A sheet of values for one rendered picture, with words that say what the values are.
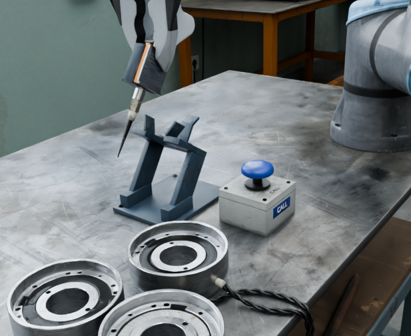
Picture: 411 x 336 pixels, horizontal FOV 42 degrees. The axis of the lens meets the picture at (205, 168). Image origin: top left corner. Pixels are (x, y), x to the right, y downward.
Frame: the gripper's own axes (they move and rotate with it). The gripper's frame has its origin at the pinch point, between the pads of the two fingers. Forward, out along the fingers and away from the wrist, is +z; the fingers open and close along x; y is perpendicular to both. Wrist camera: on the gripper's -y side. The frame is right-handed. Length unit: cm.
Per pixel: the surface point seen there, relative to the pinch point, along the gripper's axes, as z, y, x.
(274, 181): 15.4, 7.2, -12.9
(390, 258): 45, 42, -18
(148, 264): 17.0, -13.6, -10.4
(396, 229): 45, 54, -15
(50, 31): 24, 97, 148
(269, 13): 24, 167, 84
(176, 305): 17.0, -16.9, -17.0
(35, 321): 17.0, -25.8, -8.0
